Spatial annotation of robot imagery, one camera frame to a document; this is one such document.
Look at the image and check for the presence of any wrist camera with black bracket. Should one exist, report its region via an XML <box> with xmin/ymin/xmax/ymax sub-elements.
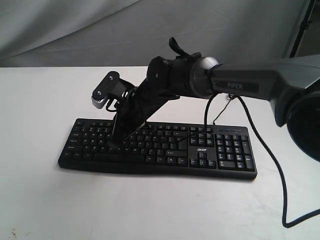
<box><xmin>91</xmin><ymin>71</ymin><xmax>135</xmax><ymax>109</ymax></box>

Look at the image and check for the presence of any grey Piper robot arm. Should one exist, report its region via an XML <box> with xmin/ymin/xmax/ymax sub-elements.
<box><xmin>108</xmin><ymin>38</ymin><xmax>320</xmax><ymax>160</ymax></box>

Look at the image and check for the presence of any black keyboard USB cable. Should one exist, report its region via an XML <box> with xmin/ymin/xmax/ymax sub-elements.
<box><xmin>212</xmin><ymin>93</ymin><xmax>237</xmax><ymax>125</ymax></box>

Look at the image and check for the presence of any black stand pole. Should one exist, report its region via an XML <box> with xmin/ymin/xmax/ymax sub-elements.
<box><xmin>289</xmin><ymin>0</ymin><xmax>316</xmax><ymax>58</ymax></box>

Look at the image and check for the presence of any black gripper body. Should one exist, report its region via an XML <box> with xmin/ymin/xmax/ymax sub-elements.
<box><xmin>113</xmin><ymin>79</ymin><xmax>175</xmax><ymax>137</ymax></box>

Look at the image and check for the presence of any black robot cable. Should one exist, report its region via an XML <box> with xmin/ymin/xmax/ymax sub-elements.
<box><xmin>106</xmin><ymin>92</ymin><xmax>320</xmax><ymax>228</ymax></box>

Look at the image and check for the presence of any grey backdrop cloth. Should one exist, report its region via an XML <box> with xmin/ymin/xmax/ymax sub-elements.
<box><xmin>0</xmin><ymin>0</ymin><xmax>308</xmax><ymax>67</ymax></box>

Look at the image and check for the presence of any black Acer keyboard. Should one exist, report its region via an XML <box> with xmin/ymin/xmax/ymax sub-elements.
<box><xmin>58</xmin><ymin>118</ymin><xmax>258</xmax><ymax>180</ymax></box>

